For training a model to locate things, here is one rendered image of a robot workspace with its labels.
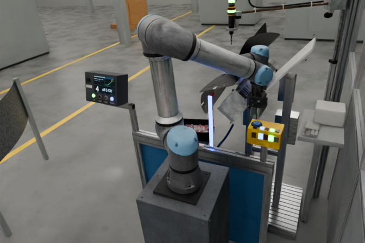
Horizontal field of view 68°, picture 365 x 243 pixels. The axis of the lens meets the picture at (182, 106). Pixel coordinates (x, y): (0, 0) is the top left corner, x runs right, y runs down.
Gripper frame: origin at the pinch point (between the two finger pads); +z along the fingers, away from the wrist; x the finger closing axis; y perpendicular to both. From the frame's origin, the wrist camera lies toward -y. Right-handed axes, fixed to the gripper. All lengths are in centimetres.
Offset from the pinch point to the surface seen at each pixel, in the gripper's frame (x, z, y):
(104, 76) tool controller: -92, -12, 4
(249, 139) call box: -2.0, 11.0, 5.0
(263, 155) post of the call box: 4.5, 22.0, 0.8
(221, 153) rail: -18.0, 26.1, 1.9
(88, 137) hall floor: -218, 112, -74
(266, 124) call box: 4.7, 4.6, -1.6
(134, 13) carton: -556, 64, -653
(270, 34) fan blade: -3.2, -30.9, -37.4
